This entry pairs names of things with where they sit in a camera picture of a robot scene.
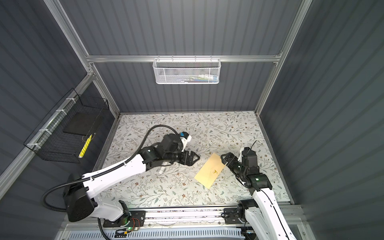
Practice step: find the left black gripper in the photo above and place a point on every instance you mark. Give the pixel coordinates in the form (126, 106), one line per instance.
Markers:
(191, 161)

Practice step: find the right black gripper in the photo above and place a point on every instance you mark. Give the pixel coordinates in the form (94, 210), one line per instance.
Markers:
(231, 163)

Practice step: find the tan kraft envelope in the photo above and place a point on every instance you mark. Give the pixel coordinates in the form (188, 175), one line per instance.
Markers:
(210, 171)

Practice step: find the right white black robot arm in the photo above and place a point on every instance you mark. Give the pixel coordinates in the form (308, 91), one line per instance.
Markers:
(261, 211)

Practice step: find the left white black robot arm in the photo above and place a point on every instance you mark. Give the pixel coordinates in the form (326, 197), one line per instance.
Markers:
(83, 200)

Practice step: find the pens in white basket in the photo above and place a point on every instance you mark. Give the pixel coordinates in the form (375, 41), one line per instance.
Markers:
(206, 78)

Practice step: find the yellow marker pen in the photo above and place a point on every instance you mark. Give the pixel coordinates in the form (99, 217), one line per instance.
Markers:
(85, 147)

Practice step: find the black foam pad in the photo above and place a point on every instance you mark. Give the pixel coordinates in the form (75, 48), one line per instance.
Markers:
(83, 124)

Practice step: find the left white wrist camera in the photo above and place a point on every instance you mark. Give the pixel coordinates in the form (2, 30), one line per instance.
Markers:
(185, 138)

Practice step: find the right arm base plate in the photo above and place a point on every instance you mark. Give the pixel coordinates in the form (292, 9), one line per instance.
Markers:
(235, 216)

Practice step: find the aluminium mounting rail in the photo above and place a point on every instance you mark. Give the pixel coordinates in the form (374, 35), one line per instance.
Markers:
(203, 216)

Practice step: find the white ventilated cable duct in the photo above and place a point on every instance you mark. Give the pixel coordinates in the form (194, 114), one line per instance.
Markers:
(178, 234)

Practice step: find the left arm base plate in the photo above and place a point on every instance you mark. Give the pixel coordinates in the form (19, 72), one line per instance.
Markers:
(134, 219)

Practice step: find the white wire basket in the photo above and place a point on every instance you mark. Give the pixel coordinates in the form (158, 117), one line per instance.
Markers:
(168, 73)

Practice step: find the black wire basket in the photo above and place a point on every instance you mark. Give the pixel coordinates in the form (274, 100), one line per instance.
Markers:
(67, 134)

